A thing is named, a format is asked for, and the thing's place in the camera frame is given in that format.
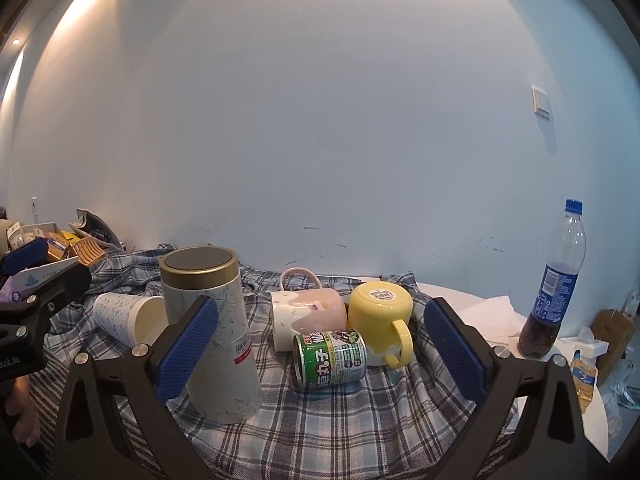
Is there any white marble steel tumbler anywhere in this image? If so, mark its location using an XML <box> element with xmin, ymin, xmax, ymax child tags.
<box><xmin>160</xmin><ymin>245</ymin><xmax>262</xmax><ymax>425</ymax></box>

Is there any blue patterned white paper cup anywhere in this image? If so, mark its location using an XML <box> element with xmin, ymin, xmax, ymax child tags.
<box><xmin>92</xmin><ymin>292</ymin><xmax>168</xmax><ymax>348</ymax></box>

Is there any person's left hand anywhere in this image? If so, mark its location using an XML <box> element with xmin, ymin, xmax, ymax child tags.
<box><xmin>4</xmin><ymin>376</ymin><xmax>41</xmax><ymax>448</ymax></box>

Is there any white cardboard box of items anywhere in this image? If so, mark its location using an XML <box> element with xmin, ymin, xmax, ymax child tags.
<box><xmin>1</xmin><ymin>219</ymin><xmax>78</xmax><ymax>302</ymax></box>

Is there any white tissue paper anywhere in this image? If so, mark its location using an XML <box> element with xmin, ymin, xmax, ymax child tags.
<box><xmin>459</xmin><ymin>296</ymin><xmax>526</xmax><ymax>342</ymax></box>

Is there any orange plastic ribbed tray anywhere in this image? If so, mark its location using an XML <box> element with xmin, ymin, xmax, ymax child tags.
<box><xmin>70</xmin><ymin>236</ymin><xmax>106</xmax><ymax>266</ymax></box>

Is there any grey open pouch bag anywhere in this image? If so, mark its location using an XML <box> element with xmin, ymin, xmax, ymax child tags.
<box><xmin>68</xmin><ymin>208</ymin><xmax>124</xmax><ymax>250</ymax></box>

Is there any blue plaid cloth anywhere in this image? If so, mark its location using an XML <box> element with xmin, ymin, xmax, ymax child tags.
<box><xmin>30</xmin><ymin>245</ymin><xmax>474</xmax><ymax>479</ymax></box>

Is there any yellow white ceramic mug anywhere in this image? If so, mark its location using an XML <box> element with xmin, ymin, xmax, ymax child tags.
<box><xmin>347</xmin><ymin>281</ymin><xmax>413</xmax><ymax>370</ymax></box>

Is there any pink white ceramic mug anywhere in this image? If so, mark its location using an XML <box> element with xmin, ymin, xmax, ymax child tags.
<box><xmin>270</xmin><ymin>268</ymin><xmax>347</xmax><ymax>352</ymax></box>

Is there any gold snack sachet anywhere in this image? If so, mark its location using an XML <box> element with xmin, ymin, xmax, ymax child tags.
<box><xmin>570</xmin><ymin>350</ymin><xmax>598</xmax><ymax>413</ymax></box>

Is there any green labelled tin can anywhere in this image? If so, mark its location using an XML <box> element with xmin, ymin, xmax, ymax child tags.
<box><xmin>293</xmin><ymin>328</ymin><xmax>368</xmax><ymax>388</ymax></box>

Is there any blue label cola bottle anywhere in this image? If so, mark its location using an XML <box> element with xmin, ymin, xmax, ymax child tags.
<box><xmin>518</xmin><ymin>200</ymin><xmax>586</xmax><ymax>359</ymax></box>

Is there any brown cardboard box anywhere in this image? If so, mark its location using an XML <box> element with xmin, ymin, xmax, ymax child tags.
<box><xmin>590</xmin><ymin>309</ymin><xmax>636</xmax><ymax>387</ymax></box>

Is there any white wall socket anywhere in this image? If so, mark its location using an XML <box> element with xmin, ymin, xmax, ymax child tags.
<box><xmin>30</xmin><ymin>196</ymin><xmax>39</xmax><ymax>223</ymax></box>

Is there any white wall light switch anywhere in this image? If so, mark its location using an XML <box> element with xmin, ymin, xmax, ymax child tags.
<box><xmin>532</xmin><ymin>86</ymin><xmax>552</xmax><ymax>120</ymax></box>

